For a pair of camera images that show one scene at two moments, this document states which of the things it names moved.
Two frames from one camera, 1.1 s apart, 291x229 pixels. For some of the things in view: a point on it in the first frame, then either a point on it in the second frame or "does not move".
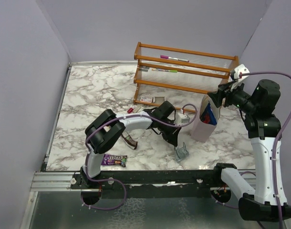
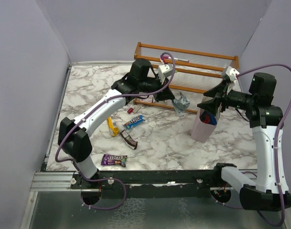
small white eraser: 136,109 does not move
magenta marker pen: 174,58 does not move
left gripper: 172,138 to 165,94
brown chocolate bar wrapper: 131,142 does not move
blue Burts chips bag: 207,116 does not move
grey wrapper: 181,153 to 180,105
